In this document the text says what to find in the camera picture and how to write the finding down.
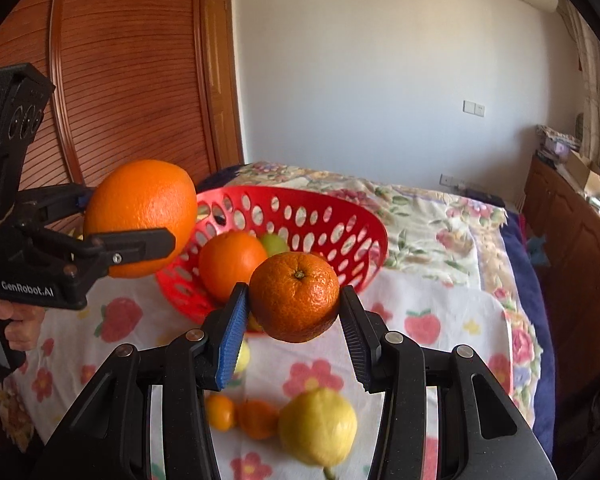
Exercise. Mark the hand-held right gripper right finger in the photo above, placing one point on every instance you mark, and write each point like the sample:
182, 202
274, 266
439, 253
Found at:
352, 330

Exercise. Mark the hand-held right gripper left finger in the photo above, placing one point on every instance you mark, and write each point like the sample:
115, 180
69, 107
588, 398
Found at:
232, 330

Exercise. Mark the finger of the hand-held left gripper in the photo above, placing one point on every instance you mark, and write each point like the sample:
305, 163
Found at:
140, 250
55, 202

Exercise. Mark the large orange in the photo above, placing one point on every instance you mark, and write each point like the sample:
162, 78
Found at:
230, 265
140, 200

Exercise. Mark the red perforated plastic basket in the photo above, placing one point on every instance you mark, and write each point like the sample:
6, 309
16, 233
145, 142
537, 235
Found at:
180, 287

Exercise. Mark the small tangerine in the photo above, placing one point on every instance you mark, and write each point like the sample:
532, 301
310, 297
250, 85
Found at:
292, 300
220, 410
257, 417

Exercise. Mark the green round fruit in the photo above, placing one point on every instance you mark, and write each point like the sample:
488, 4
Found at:
275, 243

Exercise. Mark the person's left hand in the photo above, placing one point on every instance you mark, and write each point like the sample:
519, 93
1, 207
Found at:
25, 332

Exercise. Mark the yellow pear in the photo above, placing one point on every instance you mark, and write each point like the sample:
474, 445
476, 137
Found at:
243, 357
317, 425

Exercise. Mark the white strawberry print cloth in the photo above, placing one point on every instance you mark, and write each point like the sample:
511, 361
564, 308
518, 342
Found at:
460, 290

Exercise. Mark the floral blanket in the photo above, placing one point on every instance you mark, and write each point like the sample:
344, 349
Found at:
420, 210

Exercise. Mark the wooden slatted wardrobe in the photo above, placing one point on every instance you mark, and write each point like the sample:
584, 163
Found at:
130, 60

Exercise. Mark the cardboard box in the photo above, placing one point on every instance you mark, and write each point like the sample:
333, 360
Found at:
585, 175

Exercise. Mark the patterned curtain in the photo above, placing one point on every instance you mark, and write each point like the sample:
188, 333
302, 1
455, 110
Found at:
587, 85

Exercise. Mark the white wall socket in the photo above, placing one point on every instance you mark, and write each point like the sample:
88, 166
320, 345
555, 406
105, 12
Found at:
452, 180

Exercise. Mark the white wall switch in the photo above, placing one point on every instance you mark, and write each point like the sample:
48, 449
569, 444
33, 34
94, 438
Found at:
474, 107

